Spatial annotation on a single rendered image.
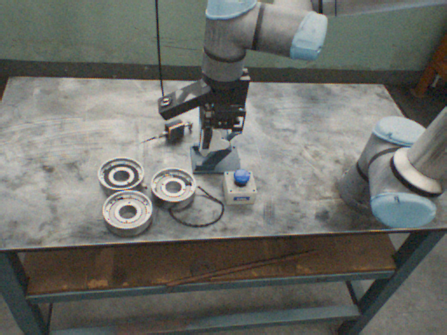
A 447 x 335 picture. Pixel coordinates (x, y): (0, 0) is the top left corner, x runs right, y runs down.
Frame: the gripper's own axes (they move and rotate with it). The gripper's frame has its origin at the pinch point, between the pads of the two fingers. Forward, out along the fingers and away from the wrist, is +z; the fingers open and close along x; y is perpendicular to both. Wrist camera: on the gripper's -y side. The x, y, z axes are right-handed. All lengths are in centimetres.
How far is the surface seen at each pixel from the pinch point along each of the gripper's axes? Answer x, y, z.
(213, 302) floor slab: 11, 14, 96
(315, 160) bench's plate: 12.4, 34.6, 16.2
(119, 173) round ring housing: 7.1, -18.1, 14.2
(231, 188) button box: -1.0, 8.2, 11.7
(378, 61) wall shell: 162, 142, 79
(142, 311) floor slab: 10, -14, 96
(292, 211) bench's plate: -5.0, 23.2, 16.2
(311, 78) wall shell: 162, 99, 92
